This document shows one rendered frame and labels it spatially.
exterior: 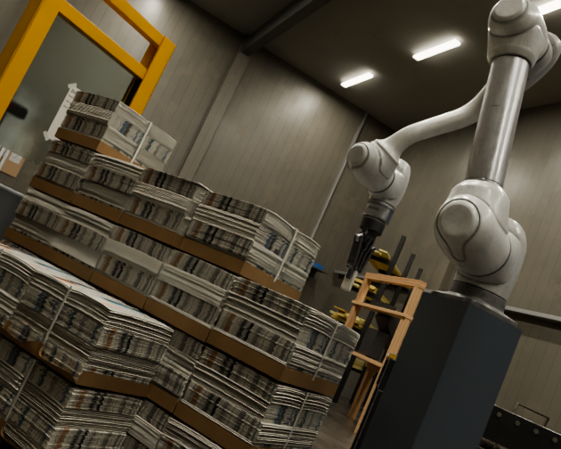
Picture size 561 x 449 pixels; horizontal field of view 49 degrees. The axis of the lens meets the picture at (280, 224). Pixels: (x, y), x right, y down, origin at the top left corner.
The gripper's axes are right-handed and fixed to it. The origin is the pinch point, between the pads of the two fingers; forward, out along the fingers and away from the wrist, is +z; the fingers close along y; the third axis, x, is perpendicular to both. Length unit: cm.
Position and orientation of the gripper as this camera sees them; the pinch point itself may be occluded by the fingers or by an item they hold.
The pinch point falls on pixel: (349, 280)
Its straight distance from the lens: 194.8
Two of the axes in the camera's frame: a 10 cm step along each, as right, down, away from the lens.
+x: 7.8, 2.7, -5.6
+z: -4.1, 9.0, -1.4
